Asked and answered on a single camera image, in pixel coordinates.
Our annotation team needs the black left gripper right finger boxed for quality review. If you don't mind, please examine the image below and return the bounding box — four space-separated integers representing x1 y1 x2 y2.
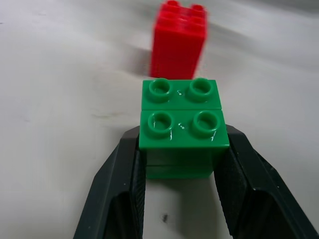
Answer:
213 123 319 239

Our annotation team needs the red studded building block cube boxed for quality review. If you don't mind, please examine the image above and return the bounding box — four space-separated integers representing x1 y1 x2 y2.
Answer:
149 0 209 81

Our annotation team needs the green studded building block cube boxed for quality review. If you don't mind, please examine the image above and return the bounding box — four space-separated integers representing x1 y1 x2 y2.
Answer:
139 77 230 180

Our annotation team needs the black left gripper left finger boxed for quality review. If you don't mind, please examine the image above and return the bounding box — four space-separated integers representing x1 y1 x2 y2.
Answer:
72 124 148 239

